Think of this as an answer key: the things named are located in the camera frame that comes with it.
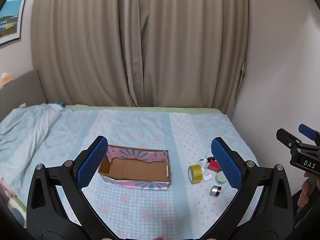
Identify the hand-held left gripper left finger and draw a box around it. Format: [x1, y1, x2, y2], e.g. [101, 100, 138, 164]
[26, 135, 118, 240]

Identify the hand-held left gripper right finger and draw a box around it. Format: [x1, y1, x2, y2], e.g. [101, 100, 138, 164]
[200, 137, 295, 240]

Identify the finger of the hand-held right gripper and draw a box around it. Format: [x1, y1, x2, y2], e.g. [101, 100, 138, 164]
[298, 124, 320, 146]
[276, 128, 305, 155]

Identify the red box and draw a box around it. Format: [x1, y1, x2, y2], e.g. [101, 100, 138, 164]
[208, 159, 221, 172]

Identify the pale green round jar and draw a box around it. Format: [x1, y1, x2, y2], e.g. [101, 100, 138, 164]
[215, 171, 227, 184]

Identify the white bottle with green label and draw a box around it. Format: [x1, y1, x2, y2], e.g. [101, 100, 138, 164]
[199, 158, 209, 174]

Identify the red and silver jar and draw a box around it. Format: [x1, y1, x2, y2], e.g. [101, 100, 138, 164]
[209, 185, 222, 197]

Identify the yellow tape roll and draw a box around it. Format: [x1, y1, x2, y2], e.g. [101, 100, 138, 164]
[188, 164, 203, 185]

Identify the pink printed cardboard box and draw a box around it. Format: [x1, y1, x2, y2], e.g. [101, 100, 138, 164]
[98, 144, 172, 191]

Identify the person's right hand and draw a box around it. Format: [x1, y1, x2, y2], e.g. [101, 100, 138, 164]
[297, 171, 320, 207]

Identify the pale green mattress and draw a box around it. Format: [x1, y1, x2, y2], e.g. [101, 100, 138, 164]
[62, 104, 227, 115]

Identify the light blue crumpled blanket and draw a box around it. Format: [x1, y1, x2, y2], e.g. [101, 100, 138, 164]
[0, 102, 66, 183]

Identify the grey bed headboard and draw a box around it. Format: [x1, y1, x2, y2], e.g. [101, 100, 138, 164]
[0, 69, 48, 114]

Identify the pale orange soft item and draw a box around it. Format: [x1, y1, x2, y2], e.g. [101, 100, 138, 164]
[0, 72, 13, 86]

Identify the beige curtain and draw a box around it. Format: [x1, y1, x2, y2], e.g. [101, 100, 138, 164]
[31, 0, 250, 108]

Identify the framed wall picture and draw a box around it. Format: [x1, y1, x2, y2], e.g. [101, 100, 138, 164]
[0, 0, 27, 46]

